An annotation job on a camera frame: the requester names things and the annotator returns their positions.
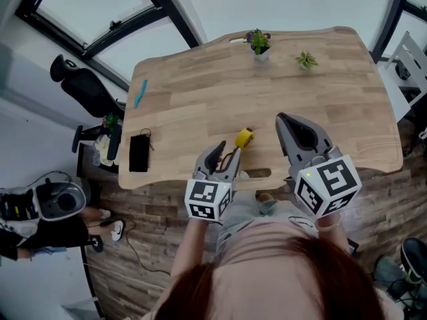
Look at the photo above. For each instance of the teal wavy plastic strip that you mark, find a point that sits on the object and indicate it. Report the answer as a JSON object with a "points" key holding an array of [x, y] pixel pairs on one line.
{"points": [[140, 95]]}

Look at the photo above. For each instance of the small variegated potted plant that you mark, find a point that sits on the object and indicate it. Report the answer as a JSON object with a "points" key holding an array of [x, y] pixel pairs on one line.
{"points": [[306, 60]]}

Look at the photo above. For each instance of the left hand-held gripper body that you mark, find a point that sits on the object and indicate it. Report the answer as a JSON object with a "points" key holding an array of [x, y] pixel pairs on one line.
{"points": [[203, 198]]}

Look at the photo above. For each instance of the black shoe with green trim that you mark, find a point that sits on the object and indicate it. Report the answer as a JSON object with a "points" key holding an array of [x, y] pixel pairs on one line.
{"points": [[413, 258]]}

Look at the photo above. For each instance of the person's legs in grey shorts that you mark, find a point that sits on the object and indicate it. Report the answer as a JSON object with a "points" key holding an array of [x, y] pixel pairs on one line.
{"points": [[253, 208]]}

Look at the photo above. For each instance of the yellow tape measure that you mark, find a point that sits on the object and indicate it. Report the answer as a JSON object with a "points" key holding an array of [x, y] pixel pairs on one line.
{"points": [[244, 138]]}

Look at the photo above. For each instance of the person's left forearm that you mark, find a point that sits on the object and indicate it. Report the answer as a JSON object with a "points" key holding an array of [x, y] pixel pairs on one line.
{"points": [[190, 245]]}

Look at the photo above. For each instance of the black office chair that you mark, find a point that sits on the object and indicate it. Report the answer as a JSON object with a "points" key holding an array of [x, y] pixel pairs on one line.
{"points": [[86, 92]]}

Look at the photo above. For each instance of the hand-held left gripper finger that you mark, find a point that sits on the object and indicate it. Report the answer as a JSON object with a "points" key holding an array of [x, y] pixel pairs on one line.
{"points": [[233, 165], [209, 158]]}

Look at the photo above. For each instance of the person's pink shirt torso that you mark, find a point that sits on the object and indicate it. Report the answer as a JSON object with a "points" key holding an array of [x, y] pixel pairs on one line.
{"points": [[283, 272]]}

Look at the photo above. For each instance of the person's right forearm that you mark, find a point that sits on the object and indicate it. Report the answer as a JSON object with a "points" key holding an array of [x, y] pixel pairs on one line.
{"points": [[333, 238]]}

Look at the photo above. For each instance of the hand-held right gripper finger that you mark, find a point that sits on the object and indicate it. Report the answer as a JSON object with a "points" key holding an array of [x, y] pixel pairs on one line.
{"points": [[283, 138], [312, 130]]}

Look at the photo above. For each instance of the purple flower plant white pot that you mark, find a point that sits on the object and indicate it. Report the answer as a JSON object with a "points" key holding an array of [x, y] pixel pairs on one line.
{"points": [[259, 45]]}

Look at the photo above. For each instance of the small black device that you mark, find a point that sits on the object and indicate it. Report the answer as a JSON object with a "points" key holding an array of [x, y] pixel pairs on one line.
{"points": [[402, 69]]}

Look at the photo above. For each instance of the black flat pouch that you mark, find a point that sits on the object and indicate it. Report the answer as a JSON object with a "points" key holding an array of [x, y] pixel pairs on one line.
{"points": [[138, 153]]}

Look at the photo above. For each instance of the black window frame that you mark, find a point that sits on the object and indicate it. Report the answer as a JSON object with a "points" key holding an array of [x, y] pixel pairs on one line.
{"points": [[100, 42]]}

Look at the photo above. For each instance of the small potted plant with flowers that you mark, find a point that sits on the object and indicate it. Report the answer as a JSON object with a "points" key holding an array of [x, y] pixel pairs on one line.
{"points": [[111, 122]]}

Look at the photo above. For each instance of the white chair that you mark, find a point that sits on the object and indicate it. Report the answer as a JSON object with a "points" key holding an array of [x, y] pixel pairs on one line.
{"points": [[405, 68]]}

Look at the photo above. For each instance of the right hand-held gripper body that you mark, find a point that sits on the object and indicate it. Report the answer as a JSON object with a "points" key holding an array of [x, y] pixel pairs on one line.
{"points": [[328, 187]]}

